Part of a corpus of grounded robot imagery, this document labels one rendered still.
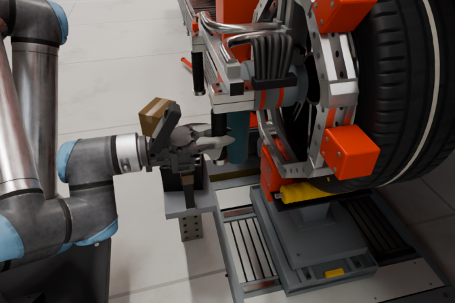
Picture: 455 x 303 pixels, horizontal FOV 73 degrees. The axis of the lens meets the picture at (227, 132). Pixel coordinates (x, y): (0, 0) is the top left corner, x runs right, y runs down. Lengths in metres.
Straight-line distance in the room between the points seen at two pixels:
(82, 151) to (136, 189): 1.10
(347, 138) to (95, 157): 0.52
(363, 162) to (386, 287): 0.87
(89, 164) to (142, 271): 0.86
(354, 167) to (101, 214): 0.52
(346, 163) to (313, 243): 0.69
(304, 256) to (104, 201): 0.78
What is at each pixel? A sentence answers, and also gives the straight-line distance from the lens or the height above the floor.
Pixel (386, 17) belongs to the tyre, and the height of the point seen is 1.09.
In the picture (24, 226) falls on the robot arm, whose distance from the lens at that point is 0.66.
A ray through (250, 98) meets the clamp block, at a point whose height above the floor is 0.93.
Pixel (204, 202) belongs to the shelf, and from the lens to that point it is 1.07.
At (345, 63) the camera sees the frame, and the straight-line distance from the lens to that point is 0.68.
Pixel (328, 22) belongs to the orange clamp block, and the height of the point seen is 1.08.
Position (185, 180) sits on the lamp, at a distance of 0.95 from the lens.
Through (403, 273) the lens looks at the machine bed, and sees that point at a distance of 1.52.
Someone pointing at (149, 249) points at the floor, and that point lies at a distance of 1.54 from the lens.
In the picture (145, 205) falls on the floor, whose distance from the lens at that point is 1.70.
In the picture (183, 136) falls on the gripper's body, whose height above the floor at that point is 0.84.
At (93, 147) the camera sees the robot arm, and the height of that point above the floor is 0.85.
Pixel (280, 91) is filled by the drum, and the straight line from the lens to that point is 0.83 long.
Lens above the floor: 1.27
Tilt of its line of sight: 37 degrees down
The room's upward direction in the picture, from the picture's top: straight up
